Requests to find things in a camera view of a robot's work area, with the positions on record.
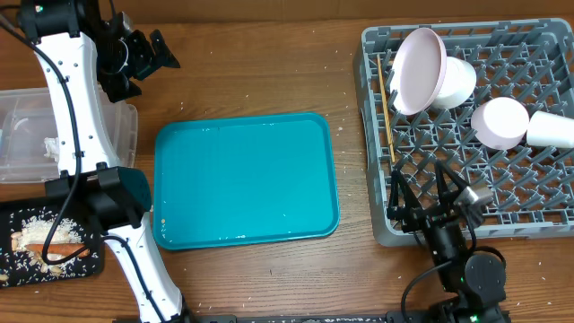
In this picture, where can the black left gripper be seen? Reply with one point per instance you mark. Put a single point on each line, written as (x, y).
(112, 84)

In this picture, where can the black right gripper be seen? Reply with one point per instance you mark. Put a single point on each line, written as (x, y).
(426, 214)

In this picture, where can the small white plate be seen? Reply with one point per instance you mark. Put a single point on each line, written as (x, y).
(500, 123)

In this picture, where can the white tissue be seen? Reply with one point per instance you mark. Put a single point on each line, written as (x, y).
(52, 148)

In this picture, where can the white upturned bowl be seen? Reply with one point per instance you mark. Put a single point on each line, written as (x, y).
(458, 84)

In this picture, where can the large white plate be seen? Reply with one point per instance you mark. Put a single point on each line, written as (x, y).
(419, 71)

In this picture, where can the white paper cup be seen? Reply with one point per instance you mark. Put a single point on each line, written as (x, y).
(546, 129)

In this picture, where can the rice and food scraps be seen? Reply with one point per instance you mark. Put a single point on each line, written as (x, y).
(26, 267)

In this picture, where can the orange carrot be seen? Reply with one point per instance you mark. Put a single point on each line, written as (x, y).
(62, 249)

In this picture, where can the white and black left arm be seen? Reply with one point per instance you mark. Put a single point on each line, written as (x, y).
(86, 59)

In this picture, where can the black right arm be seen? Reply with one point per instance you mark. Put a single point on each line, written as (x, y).
(475, 274)

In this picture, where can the black waste tray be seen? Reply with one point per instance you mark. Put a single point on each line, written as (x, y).
(15, 212)

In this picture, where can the cardboard backdrop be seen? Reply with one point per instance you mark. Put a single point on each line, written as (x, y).
(190, 11)

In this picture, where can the clear plastic bin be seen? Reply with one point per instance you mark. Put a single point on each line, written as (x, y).
(27, 119)

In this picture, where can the teal plastic tray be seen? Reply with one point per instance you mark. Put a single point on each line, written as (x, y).
(238, 181)

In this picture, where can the grey dish rack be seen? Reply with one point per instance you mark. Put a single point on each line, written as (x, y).
(527, 60)

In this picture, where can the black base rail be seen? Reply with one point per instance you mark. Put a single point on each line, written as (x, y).
(314, 319)

